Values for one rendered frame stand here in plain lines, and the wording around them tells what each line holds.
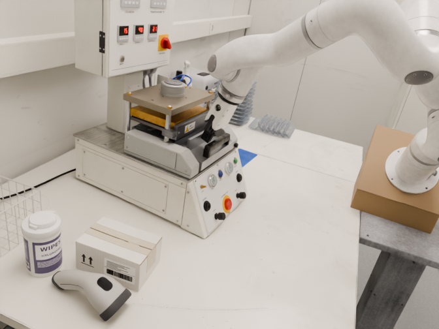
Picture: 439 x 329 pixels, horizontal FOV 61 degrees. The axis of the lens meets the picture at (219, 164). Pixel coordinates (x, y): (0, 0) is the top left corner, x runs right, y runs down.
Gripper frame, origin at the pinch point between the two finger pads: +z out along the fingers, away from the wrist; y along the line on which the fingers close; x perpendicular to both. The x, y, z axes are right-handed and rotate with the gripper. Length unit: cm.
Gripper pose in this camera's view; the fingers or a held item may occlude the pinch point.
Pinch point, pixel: (208, 135)
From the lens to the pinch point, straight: 120.7
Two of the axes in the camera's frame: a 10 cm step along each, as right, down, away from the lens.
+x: -7.7, -6.1, 1.8
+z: -4.4, 7.2, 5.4
